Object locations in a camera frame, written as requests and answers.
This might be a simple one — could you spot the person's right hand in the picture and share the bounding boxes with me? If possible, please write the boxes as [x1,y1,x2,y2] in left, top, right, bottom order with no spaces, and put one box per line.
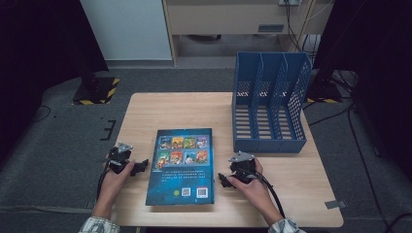
[225,157,283,223]

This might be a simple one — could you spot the person's left hand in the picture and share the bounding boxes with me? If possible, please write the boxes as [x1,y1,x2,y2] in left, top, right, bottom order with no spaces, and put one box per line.
[92,159,136,212]

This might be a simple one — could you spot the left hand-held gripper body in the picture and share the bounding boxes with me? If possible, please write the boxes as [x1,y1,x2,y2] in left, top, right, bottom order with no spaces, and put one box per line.
[107,142,134,175]

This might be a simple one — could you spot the left hand-held gripper cable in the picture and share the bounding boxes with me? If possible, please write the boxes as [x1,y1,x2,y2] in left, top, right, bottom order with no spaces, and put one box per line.
[95,161,111,202]

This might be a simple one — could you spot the blue plastic file rack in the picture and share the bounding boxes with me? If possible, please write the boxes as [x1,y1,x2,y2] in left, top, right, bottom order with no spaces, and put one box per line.
[231,51,313,154]

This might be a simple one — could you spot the grey label on desk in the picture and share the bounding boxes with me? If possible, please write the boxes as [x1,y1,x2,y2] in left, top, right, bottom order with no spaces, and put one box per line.
[257,23,285,33]

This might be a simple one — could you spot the black floor cable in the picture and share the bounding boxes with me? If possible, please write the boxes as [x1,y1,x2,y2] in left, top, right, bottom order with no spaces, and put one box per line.
[28,105,52,124]
[347,105,392,233]
[307,106,353,127]
[384,212,412,233]

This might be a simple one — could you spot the yellow hanging cable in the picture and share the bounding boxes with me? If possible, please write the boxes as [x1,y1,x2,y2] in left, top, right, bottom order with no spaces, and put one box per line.
[295,0,318,50]

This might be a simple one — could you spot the black curtain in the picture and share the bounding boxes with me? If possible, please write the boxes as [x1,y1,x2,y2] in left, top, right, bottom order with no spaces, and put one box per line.
[312,0,412,183]
[0,0,110,164]

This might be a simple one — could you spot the beige desk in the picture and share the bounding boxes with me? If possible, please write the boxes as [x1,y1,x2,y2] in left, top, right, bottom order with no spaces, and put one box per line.
[161,0,334,67]

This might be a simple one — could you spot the dark blue picture book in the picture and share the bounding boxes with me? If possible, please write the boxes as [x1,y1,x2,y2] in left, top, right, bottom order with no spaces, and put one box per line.
[145,127,216,207]

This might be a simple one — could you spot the black hanging cable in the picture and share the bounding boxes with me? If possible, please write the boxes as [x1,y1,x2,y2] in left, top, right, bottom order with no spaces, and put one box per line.
[284,0,304,52]

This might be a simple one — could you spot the tangle of black cables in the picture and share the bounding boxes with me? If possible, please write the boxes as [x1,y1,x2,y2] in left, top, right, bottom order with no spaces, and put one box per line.
[331,69,359,96]

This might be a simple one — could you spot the hand-held gripper cable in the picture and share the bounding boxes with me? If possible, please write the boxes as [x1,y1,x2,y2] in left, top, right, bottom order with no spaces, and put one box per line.
[244,169,287,218]
[95,161,111,202]

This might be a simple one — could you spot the white hanging cable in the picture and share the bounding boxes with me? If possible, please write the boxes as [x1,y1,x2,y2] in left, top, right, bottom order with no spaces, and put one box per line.
[309,0,334,20]

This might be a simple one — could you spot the black stand with striped base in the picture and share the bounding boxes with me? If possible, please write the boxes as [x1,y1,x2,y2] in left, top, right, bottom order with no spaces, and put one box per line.
[71,57,120,106]
[305,69,344,105]

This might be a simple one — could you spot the right hand-held gripper cable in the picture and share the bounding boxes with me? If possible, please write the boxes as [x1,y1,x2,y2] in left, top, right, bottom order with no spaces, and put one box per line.
[244,169,287,218]

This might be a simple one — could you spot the white panel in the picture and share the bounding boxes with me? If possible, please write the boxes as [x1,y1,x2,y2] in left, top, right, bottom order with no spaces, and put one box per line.
[80,0,173,61]

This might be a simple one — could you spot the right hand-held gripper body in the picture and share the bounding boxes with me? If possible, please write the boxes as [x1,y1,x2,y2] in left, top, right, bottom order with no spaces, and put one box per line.
[227,150,259,185]

